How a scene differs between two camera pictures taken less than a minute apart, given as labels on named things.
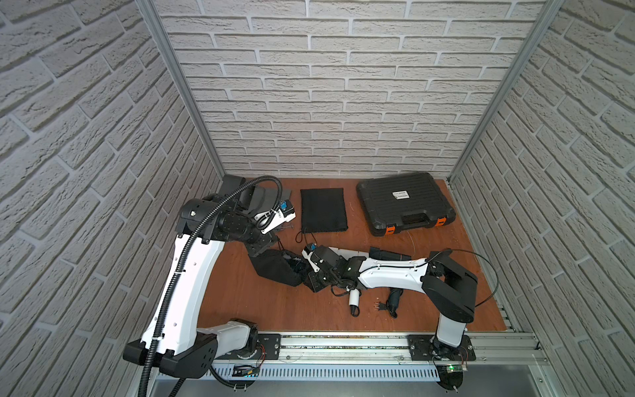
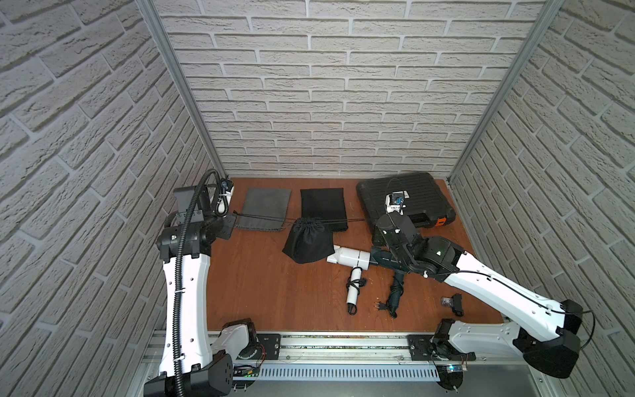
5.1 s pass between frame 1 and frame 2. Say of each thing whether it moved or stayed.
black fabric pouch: stayed
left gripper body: moved
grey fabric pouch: stayed
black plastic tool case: stayed
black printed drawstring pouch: moved
